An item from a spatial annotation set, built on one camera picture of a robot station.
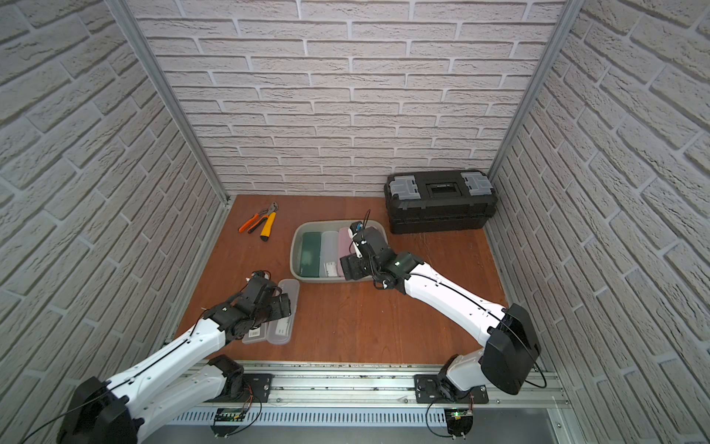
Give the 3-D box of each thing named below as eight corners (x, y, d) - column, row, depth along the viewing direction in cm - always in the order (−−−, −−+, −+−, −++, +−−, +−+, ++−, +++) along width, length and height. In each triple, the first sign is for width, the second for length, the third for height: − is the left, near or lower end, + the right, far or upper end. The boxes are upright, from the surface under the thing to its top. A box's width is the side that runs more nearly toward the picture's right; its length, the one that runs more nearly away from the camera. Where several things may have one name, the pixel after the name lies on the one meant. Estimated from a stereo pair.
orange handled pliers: (239, 232, 110) (237, 228, 109) (261, 211, 118) (260, 207, 116) (248, 236, 109) (246, 233, 107) (270, 215, 116) (269, 211, 115)
